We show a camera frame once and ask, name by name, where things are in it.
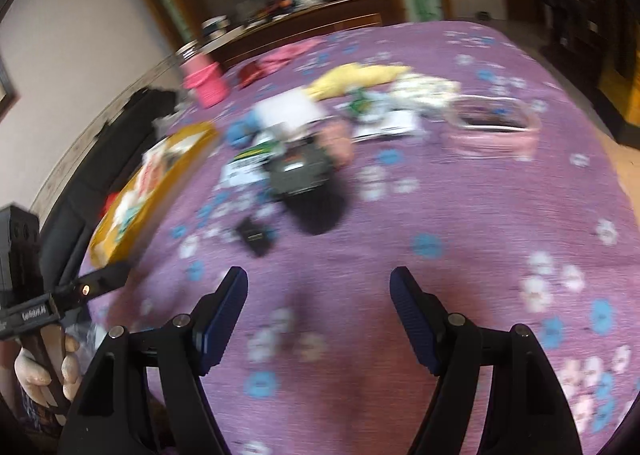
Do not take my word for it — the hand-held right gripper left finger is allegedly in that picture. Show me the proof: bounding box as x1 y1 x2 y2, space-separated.
60 266 249 455

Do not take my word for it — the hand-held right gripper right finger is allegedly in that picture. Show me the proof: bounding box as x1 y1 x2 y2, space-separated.
390 266 583 455

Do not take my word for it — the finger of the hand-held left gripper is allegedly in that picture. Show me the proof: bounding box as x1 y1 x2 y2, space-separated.
50 262 131 311

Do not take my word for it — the clear pink cartoon zipper pouch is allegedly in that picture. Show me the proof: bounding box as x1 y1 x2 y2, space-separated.
442 94 544 162

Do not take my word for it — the white packet with red label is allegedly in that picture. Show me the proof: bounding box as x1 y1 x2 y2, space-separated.
254 89 327 132

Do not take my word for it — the person's left hand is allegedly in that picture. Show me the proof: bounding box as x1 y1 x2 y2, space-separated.
15 336 82 407

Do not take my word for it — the purple floral blanket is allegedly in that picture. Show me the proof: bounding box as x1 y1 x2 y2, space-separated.
87 19 636 455

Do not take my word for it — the small black case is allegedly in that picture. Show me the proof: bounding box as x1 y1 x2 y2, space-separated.
234 216 277 259

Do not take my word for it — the black box device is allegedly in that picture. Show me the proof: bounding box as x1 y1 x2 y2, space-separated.
269 139 335 199

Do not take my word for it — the pink teddy bear plush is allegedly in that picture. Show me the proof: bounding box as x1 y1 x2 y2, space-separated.
319 119 357 167

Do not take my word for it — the white printed tissue packet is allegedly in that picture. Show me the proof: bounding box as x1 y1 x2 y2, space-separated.
351 109 427 142

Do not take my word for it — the bottle with pink knitted cover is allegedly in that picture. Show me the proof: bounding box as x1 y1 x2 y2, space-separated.
176 41 227 109

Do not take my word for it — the white floral cloth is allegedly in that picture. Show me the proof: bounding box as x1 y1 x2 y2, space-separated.
389 74 462 112

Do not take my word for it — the yellow cloth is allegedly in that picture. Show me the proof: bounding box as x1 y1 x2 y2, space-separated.
306 62 414 102

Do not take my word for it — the red box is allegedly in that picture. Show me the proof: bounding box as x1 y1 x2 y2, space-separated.
237 60 267 89

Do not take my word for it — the pink cloth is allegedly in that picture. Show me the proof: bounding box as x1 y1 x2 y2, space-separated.
259 37 324 77

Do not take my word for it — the wooden counter with clutter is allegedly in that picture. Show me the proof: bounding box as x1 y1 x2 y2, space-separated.
200 0 396 68

